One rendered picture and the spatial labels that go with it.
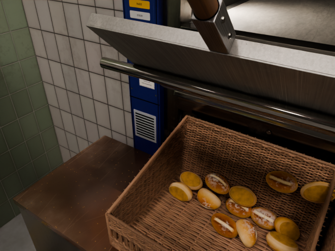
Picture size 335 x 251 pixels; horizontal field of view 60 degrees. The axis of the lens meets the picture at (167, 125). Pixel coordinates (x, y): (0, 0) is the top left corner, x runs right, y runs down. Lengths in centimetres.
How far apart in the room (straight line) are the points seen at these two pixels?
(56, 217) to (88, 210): 12
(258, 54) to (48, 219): 96
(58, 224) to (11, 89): 83
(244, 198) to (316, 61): 72
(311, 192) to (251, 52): 64
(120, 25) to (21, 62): 121
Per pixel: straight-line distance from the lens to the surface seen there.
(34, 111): 183
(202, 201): 109
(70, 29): 146
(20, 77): 173
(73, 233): 112
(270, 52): 44
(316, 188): 99
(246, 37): 96
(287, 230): 107
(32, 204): 126
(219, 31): 39
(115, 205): 95
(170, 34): 50
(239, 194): 107
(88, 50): 140
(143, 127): 131
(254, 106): 59
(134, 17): 113
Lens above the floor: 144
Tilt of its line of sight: 33 degrees down
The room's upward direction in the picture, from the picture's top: straight up
